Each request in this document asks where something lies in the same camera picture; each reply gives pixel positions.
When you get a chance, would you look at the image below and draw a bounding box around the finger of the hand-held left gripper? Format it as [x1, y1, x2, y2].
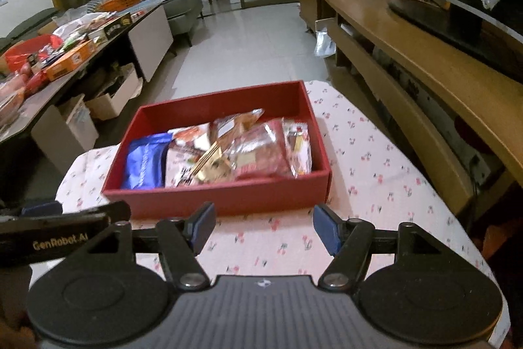
[0, 201, 132, 230]
[0, 200, 64, 217]

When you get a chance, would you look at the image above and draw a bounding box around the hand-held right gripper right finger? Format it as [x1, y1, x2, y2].
[312, 203, 441, 291]

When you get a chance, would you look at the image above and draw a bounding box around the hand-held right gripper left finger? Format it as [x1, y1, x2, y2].
[88, 202, 217, 291]

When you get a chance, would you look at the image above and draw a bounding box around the red cardboard box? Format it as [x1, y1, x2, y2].
[101, 80, 333, 220]

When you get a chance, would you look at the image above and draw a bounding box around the blue wafer biscuit packet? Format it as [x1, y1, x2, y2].
[120, 132, 173, 190]

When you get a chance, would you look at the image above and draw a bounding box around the large white noodle cake packet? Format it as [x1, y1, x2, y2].
[163, 124, 214, 187]

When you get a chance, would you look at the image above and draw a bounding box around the clear bun packet yellow label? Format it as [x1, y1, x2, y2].
[282, 119, 314, 177]

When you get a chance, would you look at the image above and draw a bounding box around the red clear pastry packet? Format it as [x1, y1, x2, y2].
[228, 119, 294, 181]

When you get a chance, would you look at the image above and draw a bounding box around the white cardboard box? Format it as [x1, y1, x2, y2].
[84, 64, 144, 121]

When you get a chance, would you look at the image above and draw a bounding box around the dark side table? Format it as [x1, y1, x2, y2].
[0, 0, 175, 147]

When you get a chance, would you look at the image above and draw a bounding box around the orange flat box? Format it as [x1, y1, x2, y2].
[42, 40, 97, 82]

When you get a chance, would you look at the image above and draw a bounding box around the red plastic bag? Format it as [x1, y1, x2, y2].
[2, 36, 59, 72]

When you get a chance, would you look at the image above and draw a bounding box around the silver plastic bag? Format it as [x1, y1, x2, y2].
[314, 27, 338, 60]

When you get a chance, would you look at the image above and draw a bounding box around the black printed box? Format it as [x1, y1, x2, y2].
[97, 11, 132, 40]

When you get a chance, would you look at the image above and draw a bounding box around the wooden television bench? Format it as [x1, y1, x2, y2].
[296, 0, 523, 219]

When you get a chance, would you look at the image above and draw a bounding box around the orange basket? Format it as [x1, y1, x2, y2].
[100, 0, 142, 13]

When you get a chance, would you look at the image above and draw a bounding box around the grey sofa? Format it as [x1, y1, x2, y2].
[167, 0, 206, 48]

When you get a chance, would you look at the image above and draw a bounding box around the black television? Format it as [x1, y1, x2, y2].
[387, 0, 523, 83]

